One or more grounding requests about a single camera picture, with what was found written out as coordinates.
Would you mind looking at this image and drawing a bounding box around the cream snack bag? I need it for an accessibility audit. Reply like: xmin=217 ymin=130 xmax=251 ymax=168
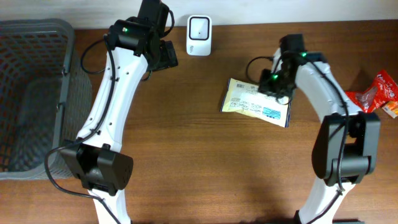
xmin=220 ymin=78 xmax=290 ymax=128

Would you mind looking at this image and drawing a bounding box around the red jerky bag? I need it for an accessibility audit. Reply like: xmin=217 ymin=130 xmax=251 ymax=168
xmin=345 ymin=70 xmax=397 ymax=113

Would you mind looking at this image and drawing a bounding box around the orange tissue pack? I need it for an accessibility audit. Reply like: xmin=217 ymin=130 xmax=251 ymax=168
xmin=382 ymin=101 xmax=398 ymax=119

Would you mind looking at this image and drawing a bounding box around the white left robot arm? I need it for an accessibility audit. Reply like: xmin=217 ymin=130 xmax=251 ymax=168
xmin=60 ymin=0 xmax=178 ymax=223

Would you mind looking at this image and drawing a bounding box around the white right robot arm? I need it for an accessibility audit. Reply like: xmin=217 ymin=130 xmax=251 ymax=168
xmin=258 ymin=34 xmax=381 ymax=223

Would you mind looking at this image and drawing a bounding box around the white barcode scanner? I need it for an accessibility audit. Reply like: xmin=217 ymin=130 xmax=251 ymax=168
xmin=186 ymin=15 xmax=212 ymax=56

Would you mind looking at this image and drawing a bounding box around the grey plastic basket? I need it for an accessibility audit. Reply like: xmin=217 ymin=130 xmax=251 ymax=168
xmin=1 ymin=19 xmax=92 ymax=180

